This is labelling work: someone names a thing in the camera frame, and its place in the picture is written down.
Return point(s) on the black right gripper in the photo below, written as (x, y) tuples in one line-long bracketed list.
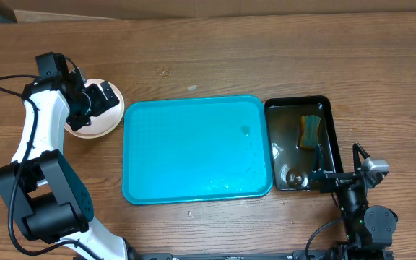
[(334, 179)]

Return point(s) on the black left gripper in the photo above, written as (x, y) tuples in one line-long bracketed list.
[(102, 104)]

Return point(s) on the white plate with stain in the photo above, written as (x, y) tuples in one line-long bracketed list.
[(104, 123)]

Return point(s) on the green and yellow sponge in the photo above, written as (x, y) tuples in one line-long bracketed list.
[(309, 132)]

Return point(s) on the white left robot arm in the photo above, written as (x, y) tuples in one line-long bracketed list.
[(48, 205)]

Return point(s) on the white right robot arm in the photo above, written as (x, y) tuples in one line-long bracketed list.
[(369, 229)]

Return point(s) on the black water tray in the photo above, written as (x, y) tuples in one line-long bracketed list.
[(292, 166)]

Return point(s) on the teal plastic tray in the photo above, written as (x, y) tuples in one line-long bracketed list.
[(195, 150)]

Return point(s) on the small white paper scrap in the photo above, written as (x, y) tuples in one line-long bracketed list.
[(191, 87)]

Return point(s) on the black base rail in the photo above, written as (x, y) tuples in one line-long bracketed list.
[(295, 255)]

